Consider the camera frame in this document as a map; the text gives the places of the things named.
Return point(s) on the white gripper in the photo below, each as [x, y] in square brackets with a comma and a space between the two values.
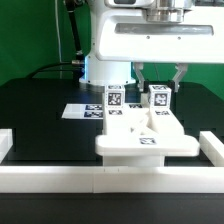
[127, 35]

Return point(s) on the white chair back part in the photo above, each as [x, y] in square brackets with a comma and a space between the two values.
[132, 132]

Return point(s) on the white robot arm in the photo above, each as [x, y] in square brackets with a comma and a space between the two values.
[103, 72]

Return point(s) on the white paper tag sheet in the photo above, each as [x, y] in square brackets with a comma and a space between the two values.
[83, 111]

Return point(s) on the white left fence wall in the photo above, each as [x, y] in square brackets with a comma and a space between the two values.
[6, 142]

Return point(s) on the white front fence wall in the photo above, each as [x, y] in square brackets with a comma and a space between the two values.
[47, 179]

